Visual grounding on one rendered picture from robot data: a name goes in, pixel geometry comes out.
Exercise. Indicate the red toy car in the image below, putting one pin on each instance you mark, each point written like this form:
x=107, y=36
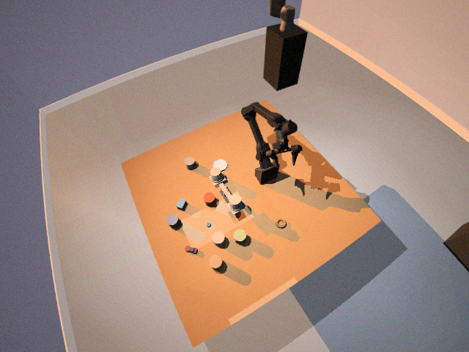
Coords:
x=190, y=249

